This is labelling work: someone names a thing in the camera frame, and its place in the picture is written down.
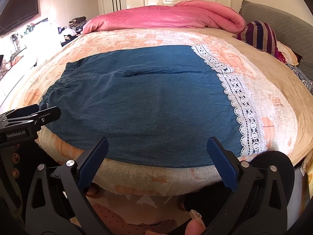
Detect blue denim pants lace trim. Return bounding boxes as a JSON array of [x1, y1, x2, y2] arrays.
[[39, 45, 266, 168]]

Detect right hand thumb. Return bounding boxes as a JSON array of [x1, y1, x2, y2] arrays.
[[185, 210, 206, 235]]

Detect white desk with clutter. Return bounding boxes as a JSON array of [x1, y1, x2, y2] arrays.
[[1, 18, 61, 78]]

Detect pile of clothes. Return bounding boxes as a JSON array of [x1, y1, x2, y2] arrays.
[[58, 16, 87, 47]]

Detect peach white fleece blanket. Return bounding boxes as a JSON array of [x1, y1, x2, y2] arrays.
[[7, 29, 298, 196]]

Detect tan bed sheet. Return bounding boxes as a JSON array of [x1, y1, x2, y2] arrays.
[[186, 26, 313, 166]]

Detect striped purple pillow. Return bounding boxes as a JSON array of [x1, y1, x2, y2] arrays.
[[235, 21, 286, 63]]

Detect grey quilted headboard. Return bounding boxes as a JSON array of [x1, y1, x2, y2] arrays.
[[239, 0, 313, 80]]

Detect pink comforter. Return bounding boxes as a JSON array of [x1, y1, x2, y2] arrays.
[[82, 0, 246, 34]]

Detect black wall television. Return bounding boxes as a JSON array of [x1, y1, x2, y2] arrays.
[[0, 0, 39, 35]]

